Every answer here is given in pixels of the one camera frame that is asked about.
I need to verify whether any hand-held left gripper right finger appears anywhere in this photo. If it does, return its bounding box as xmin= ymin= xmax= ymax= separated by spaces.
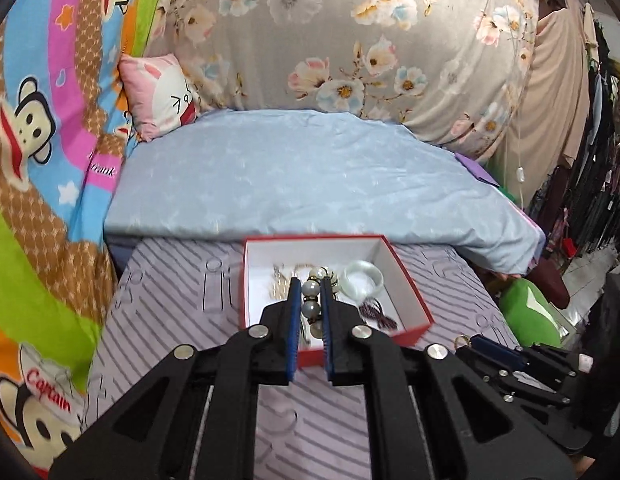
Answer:
xmin=318 ymin=276 xmax=577 ymax=480

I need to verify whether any grey floral sheet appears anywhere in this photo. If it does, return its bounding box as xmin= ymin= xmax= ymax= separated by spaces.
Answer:
xmin=142 ymin=0 xmax=542 ymax=162

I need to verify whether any red cardboard box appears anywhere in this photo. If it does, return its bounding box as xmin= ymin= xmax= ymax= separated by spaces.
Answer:
xmin=239 ymin=234 xmax=435 ymax=369

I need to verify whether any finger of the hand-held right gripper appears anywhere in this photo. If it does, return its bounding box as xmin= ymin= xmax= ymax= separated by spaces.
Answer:
xmin=471 ymin=335 xmax=530 ymax=377
xmin=454 ymin=347 xmax=567 ymax=407

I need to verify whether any dark red cushion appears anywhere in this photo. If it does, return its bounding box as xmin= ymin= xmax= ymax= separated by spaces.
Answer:
xmin=531 ymin=260 xmax=571 ymax=309

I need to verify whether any rack of hanging clothes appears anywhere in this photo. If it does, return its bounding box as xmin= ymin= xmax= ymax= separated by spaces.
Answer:
xmin=534 ymin=15 xmax=620 ymax=263

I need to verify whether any gold chain with pendant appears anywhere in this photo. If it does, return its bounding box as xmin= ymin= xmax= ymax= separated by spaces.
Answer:
xmin=269 ymin=262 xmax=297 ymax=301

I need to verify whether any pink cat pillow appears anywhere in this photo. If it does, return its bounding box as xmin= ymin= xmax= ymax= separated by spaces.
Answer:
xmin=118 ymin=53 xmax=201 ymax=142

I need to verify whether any pale jade bangle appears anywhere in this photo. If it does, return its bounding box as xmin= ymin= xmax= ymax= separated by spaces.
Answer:
xmin=342 ymin=261 xmax=385 ymax=300

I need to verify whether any white cable with switch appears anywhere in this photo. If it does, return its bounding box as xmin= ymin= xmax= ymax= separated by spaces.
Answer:
xmin=489 ymin=0 xmax=530 ymax=213

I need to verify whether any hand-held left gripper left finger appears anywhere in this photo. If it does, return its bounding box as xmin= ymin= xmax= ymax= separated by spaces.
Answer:
xmin=49 ymin=276 xmax=304 ymax=480

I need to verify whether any cartoon monkey blanket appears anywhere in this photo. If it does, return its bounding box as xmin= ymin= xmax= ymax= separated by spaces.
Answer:
xmin=0 ymin=0 xmax=164 ymax=473

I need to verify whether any beige hanging cloth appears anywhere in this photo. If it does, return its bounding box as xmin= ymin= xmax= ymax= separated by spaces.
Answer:
xmin=519 ymin=0 xmax=599 ymax=169

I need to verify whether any light blue quilt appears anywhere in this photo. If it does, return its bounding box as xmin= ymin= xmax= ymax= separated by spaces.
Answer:
xmin=103 ymin=109 xmax=547 ymax=279

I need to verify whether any large pearl bracelet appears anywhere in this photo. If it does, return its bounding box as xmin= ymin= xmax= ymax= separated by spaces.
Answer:
xmin=299 ymin=267 xmax=339 ymax=347

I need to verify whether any purple cloth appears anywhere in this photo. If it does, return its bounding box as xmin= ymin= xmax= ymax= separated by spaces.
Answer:
xmin=454 ymin=152 xmax=535 ymax=233

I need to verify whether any lilac striped bed sheet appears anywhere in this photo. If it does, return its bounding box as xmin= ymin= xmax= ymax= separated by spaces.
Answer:
xmin=82 ymin=237 xmax=522 ymax=480

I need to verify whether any dark red beaded bracelet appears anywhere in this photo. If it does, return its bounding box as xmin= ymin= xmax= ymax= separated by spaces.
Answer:
xmin=358 ymin=296 xmax=399 ymax=331

